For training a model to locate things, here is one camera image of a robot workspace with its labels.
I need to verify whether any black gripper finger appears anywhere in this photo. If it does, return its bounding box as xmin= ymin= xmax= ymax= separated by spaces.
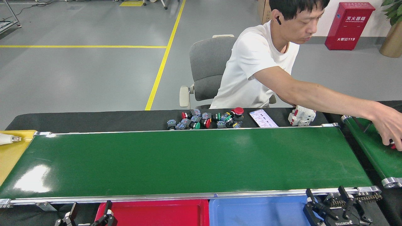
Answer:
xmin=55 ymin=202 xmax=79 ymax=226
xmin=91 ymin=200 xmax=118 ymax=226

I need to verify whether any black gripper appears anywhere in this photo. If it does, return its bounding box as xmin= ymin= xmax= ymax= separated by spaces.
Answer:
xmin=302 ymin=185 xmax=374 ymax=226

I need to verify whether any red plastic tray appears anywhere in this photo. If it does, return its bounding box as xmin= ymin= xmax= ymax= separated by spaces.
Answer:
xmin=94 ymin=199 xmax=210 ymax=226

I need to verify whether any green conveyor belt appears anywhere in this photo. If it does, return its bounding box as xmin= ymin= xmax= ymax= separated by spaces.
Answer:
xmin=341 ymin=115 xmax=402 ymax=189
xmin=0 ymin=124 xmax=382 ymax=209

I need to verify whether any blue plastic tray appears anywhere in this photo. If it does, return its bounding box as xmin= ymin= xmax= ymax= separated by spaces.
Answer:
xmin=209 ymin=196 xmax=324 ymax=226

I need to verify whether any yellow plastic tray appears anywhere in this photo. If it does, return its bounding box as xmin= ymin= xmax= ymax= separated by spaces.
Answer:
xmin=0 ymin=130 xmax=37 ymax=186

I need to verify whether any person's left hand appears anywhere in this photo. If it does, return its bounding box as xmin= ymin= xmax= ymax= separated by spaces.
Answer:
xmin=371 ymin=104 xmax=402 ymax=152

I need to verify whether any white light bulb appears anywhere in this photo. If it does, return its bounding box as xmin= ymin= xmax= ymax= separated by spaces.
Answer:
xmin=0 ymin=133 xmax=22 ymax=145

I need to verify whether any smartphone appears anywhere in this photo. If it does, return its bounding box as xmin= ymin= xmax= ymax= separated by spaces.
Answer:
xmin=249 ymin=109 xmax=279 ymax=128

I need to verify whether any person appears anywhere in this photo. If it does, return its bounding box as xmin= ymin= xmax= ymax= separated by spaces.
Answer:
xmin=209 ymin=0 xmax=330 ymax=109

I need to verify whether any potted plant in brass pot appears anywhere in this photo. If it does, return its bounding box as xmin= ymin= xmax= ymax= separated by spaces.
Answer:
xmin=379 ymin=0 xmax=402 ymax=58

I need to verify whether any red fire extinguisher cabinet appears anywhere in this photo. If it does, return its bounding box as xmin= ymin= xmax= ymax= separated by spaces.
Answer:
xmin=324 ymin=2 xmax=376 ymax=51

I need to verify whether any grey office chair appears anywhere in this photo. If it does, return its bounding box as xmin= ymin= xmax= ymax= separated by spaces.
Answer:
xmin=179 ymin=34 xmax=277 ymax=109

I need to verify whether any metal rack cart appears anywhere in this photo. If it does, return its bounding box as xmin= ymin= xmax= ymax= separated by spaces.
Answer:
xmin=0 ymin=0 xmax=22 ymax=34

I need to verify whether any cardboard box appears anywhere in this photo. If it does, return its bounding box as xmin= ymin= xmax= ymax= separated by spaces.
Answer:
xmin=258 ymin=0 xmax=272 ymax=25

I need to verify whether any conveyor drive chain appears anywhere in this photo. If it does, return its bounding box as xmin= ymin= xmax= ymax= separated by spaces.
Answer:
xmin=330 ymin=193 xmax=383 ymax=208

